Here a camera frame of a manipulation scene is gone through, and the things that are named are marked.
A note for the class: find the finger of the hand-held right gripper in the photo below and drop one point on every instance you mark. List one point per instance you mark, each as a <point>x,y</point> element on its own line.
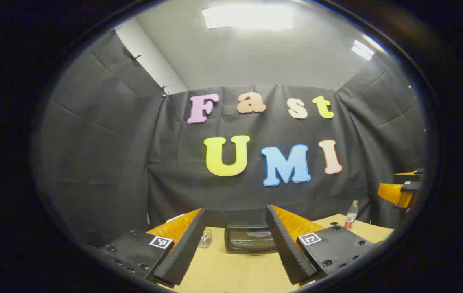
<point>410,178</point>
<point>392,192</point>

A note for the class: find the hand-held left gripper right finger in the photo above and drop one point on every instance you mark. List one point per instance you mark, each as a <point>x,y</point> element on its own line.
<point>286,248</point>

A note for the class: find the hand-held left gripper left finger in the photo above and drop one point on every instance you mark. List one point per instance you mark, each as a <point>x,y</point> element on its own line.
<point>186,248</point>

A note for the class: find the black electric oven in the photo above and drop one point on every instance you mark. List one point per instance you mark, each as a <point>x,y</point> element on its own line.
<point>247,240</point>

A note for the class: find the clear bottle with red label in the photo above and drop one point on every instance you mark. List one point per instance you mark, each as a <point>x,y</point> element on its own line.
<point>351,215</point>

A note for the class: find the small ceiling light panel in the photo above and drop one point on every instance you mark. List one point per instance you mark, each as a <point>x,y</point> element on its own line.
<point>362,49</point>

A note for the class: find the large ceiling light panel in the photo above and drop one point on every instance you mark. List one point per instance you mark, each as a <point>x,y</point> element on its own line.
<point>247,17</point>

